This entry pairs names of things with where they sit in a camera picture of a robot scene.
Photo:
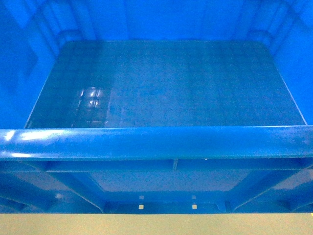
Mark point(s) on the large blue plastic crate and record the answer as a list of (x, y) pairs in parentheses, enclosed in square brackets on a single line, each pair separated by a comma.
[(156, 106)]

